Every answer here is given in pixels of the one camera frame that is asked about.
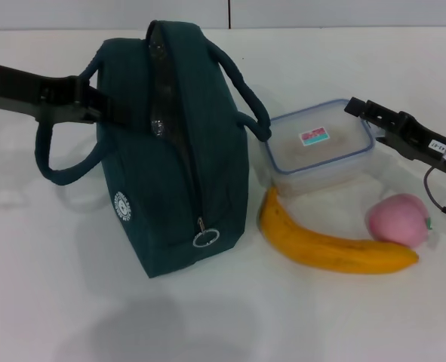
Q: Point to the pink toy peach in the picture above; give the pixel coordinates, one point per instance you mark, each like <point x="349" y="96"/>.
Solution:
<point x="396" y="222"/>

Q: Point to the yellow banana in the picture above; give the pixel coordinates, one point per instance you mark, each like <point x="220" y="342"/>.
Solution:
<point x="320" y="252"/>

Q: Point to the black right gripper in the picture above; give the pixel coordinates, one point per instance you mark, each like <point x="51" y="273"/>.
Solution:
<point x="430" y="145"/>

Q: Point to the clear food container blue rim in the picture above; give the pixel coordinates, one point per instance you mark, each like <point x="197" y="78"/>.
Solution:
<point x="320" y="166"/>

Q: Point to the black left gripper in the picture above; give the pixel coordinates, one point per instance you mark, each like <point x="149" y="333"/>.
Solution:
<point x="26" y="90"/>

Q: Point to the dark teal lunch bag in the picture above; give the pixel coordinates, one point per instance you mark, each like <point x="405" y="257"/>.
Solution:
<point x="207" y="151"/>

